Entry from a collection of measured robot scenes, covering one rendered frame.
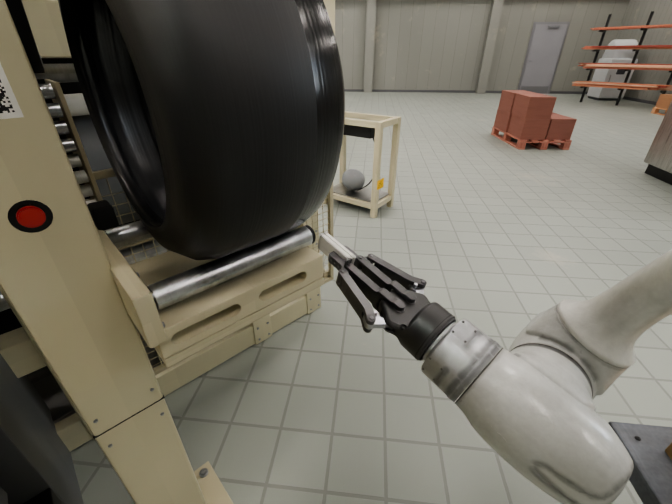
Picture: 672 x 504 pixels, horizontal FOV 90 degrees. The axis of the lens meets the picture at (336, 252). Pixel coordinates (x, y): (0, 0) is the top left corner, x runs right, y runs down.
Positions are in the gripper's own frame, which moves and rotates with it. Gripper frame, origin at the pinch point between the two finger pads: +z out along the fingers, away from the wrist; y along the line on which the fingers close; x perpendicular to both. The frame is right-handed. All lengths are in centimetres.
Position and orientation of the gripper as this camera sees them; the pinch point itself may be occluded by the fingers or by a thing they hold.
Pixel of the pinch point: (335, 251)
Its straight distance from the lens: 53.6
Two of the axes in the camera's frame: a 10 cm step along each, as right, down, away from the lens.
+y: -7.3, 3.5, -5.9
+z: -6.6, -5.7, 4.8
